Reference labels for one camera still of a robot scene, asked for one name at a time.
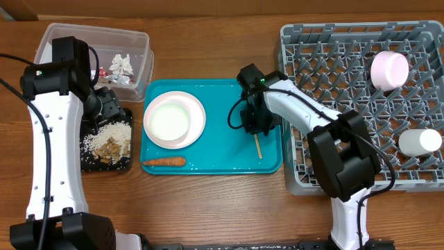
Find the brown food scraps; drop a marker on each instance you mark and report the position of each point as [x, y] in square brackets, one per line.
[112, 151]

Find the white tissue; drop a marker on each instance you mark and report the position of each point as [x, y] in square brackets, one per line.
[121, 66]

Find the white medium bowl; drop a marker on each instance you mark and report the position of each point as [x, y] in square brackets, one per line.
[389, 70]

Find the grey dishwasher rack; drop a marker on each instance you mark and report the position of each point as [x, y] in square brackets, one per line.
[331, 64]

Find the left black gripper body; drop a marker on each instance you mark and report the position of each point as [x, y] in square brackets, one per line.
[110, 110]

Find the black rectangular tray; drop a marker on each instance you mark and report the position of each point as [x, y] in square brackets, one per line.
[89, 164]

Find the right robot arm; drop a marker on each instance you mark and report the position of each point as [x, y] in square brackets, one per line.
[342, 156]

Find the white cup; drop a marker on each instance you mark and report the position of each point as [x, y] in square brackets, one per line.
[418, 142]

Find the wooden chopstick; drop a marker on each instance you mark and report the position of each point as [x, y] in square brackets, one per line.
[259, 151]

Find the clear plastic storage bin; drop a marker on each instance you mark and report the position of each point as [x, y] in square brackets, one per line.
[108, 42]

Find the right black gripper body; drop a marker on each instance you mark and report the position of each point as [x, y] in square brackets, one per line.
[261, 119]

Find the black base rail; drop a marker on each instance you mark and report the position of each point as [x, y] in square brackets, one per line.
[303, 245]

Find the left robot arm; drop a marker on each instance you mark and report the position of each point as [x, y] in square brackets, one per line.
[64, 103]

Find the large white plate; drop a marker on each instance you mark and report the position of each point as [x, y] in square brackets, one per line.
[197, 115]

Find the white rice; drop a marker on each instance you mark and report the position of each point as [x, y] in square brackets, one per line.
[118, 130]

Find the teal serving tray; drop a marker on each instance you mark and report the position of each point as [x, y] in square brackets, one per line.
[220, 150]

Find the red foil wrapper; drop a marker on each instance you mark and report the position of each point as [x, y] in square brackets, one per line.
[105, 77]

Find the orange carrot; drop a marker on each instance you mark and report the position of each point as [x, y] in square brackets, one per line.
[166, 162]

